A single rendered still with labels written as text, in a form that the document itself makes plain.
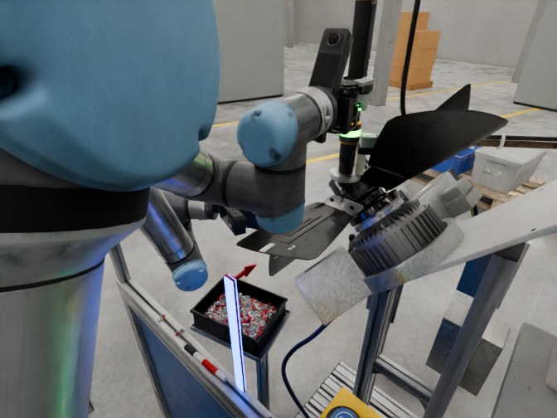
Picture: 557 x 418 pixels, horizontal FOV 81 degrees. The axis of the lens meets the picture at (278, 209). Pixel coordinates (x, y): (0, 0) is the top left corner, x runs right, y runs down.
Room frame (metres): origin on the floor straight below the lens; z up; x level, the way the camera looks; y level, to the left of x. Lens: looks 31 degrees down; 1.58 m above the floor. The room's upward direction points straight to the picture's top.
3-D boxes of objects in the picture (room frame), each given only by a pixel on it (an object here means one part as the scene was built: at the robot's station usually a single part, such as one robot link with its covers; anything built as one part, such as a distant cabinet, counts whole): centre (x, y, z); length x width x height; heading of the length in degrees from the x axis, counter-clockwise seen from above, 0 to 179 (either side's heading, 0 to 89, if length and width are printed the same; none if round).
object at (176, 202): (0.69, 0.26, 1.17); 0.11 x 0.08 x 0.09; 85
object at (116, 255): (0.76, 0.48, 0.96); 0.03 x 0.03 x 0.20; 48
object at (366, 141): (0.67, -0.16, 1.31); 0.09 x 0.07 x 0.10; 83
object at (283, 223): (0.44, 0.01, 1.34); 0.11 x 0.08 x 0.11; 70
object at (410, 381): (0.63, -0.40, 0.56); 0.19 x 0.04 x 0.04; 48
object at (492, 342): (0.62, -0.55, 0.73); 0.15 x 0.09 x 0.22; 48
